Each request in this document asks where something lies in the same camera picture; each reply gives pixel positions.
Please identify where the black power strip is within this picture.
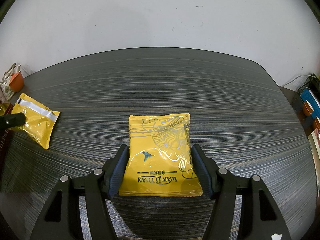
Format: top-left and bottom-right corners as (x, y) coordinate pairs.
(297, 74), (320, 93)

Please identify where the patterned ceramic teapot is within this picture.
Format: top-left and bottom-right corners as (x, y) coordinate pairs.
(0, 64), (22, 98)

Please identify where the yellow packet with silver strip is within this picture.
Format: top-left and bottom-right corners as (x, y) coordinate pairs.
(12, 92), (60, 150)

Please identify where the blue and white box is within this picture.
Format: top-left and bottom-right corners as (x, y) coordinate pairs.
(300, 89), (320, 118)

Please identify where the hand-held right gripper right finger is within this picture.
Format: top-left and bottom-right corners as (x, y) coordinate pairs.
(190, 144), (292, 240)

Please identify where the yellow packet with line drawing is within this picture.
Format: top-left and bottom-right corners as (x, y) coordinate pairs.
(118, 113), (203, 197)

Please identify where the white cable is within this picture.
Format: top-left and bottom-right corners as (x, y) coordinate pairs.
(281, 74), (310, 87)

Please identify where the red and gold tin box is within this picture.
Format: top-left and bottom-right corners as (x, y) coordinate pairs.
(0, 102), (13, 170)

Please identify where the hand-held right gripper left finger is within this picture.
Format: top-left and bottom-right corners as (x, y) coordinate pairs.
(30, 144), (130, 240)

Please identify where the dark side table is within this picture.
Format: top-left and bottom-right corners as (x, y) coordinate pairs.
(279, 85), (320, 140)

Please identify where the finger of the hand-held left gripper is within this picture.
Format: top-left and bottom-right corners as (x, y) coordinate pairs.
(0, 112), (26, 131)

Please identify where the stack of books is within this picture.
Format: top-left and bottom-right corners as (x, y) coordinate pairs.
(307, 129), (320, 160)

